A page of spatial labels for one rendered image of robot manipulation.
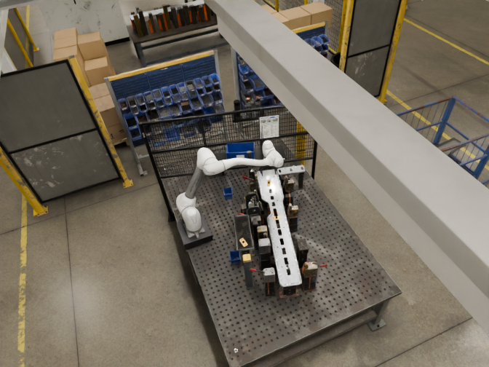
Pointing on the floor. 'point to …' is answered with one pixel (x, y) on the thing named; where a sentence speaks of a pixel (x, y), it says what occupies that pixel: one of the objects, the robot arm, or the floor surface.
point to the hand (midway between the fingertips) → (268, 173)
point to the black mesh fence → (224, 144)
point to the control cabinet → (86, 18)
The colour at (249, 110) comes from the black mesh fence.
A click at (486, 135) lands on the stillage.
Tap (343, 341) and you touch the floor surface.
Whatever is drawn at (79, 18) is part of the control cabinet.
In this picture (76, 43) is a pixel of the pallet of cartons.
